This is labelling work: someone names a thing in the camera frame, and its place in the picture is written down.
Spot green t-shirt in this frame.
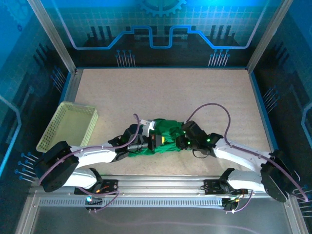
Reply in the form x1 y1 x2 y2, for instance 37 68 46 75
128 118 191 158

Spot pale yellow plastic basket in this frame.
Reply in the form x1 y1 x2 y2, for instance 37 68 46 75
36 101 99 154

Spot steel sheet panel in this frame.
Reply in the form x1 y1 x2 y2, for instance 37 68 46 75
24 195 300 234

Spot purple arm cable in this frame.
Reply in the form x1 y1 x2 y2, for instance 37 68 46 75
185 103 309 202
39 113 142 187

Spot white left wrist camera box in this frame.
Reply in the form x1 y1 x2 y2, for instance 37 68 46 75
140 118 156 137

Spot aluminium mounting rail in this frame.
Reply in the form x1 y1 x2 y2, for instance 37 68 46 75
29 174 293 198

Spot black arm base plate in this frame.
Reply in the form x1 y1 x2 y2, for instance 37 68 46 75
203 179 249 195
74 179 119 195

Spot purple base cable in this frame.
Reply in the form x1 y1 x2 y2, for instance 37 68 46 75
78 186 122 213
225 187 255 215

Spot grey slotted cable duct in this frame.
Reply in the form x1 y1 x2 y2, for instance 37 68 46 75
39 197 224 209

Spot aluminium frame post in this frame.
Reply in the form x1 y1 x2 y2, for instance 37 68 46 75
26 0 78 74
246 0 294 74

